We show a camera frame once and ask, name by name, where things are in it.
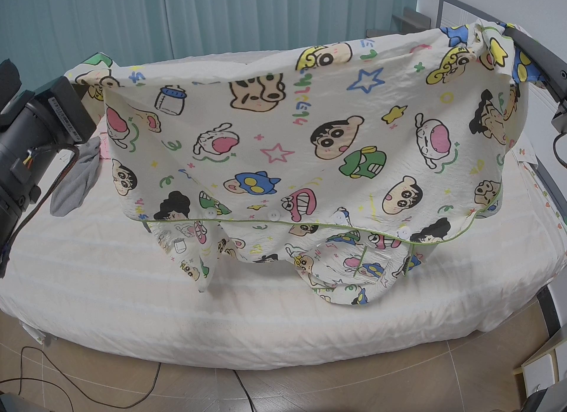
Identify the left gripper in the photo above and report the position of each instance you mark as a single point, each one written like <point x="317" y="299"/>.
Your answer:
<point x="62" y="113"/>

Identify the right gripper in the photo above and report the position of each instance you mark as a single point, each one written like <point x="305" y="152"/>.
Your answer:
<point x="560" y="77"/>

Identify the white printed pyjama top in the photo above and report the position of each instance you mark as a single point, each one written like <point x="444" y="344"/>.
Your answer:
<point x="283" y="135"/>

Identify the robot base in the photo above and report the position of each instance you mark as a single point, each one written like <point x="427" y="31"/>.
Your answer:
<point x="538" y="368"/>

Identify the bed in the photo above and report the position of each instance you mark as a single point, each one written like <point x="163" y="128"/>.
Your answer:
<point x="133" y="268"/>

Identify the light grey garment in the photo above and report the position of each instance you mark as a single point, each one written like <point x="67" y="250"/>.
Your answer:
<point x="73" y="179"/>

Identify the grey bedside table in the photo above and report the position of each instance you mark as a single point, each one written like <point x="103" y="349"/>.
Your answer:
<point x="412" y="18"/>

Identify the blue-green curtain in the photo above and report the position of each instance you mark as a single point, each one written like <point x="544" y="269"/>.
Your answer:
<point x="199" y="7"/>

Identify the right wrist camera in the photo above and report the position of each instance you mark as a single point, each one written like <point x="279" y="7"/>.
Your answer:
<point x="560" y="115"/>

